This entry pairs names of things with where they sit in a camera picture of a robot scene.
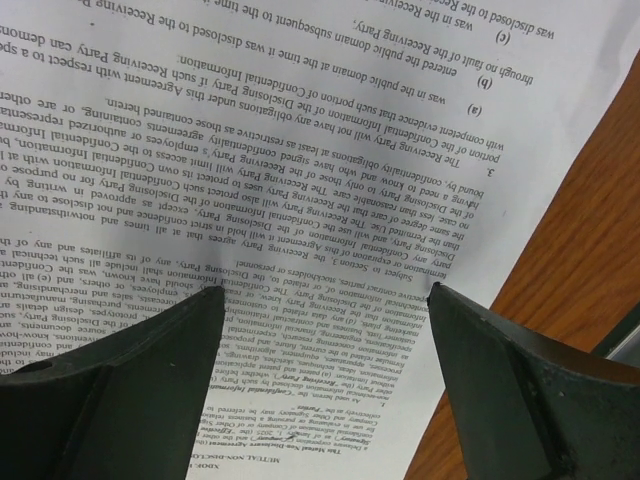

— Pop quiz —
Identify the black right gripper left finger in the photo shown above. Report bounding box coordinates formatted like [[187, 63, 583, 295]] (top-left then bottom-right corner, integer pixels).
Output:
[[1, 288, 225, 480]]

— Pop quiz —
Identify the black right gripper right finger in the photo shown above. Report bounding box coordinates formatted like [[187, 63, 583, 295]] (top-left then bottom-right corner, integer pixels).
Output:
[[428, 283, 639, 479]]

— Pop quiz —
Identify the printed paper document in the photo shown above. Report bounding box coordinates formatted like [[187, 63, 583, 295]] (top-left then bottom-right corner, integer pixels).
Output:
[[1, 1, 639, 479]]

